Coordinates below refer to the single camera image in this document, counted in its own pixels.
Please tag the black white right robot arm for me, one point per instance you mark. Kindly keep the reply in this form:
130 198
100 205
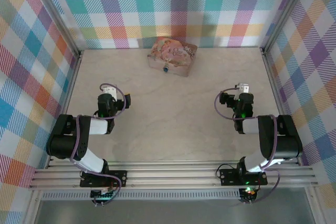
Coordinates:
286 142

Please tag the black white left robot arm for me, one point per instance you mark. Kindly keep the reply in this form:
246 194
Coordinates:
63 140

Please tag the decorated pink storage box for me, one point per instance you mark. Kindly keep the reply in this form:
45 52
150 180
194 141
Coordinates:
174 52

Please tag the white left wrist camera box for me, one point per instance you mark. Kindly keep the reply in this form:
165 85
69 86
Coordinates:
109 90

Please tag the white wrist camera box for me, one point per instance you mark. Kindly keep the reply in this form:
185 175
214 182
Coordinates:
109 90
242 88

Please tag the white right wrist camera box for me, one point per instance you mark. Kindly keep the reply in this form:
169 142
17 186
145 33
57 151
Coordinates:
242 88

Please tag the aluminium side rail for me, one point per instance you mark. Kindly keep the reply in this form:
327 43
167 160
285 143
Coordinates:
71 85
275 85

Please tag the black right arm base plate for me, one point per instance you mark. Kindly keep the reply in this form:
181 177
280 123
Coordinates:
228 176

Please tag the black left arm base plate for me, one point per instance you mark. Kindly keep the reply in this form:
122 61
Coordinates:
118 178

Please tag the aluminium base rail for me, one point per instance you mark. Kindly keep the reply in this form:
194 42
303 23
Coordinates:
173 175

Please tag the aluminium corner post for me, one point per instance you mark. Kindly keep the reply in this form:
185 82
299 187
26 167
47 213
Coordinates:
286 11
52 11

